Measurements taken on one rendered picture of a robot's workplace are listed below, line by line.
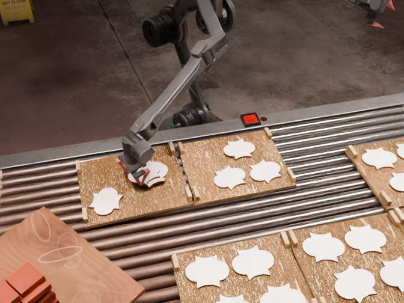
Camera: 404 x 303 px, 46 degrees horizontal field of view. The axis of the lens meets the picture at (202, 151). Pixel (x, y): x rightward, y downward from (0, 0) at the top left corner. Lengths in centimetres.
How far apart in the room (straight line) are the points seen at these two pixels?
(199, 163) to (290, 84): 228
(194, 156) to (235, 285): 63
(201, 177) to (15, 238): 73
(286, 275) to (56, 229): 78
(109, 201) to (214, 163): 46
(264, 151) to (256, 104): 184
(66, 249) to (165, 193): 46
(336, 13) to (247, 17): 93
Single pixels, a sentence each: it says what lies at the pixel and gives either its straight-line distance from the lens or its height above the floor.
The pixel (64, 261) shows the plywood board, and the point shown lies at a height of 104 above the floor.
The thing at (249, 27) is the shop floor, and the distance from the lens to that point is 495.
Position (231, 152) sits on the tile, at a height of 95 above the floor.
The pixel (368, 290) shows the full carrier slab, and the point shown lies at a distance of 167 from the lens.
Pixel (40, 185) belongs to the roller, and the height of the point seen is 92.
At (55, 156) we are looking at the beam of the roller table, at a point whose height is 91.
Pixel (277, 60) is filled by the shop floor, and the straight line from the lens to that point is 444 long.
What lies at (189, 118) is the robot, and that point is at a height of 40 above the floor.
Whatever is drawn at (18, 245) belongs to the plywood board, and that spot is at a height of 104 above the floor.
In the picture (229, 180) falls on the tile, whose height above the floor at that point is 95.
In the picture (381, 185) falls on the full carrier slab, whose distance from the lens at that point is 201.
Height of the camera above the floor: 230
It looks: 42 degrees down
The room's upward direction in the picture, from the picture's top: straight up
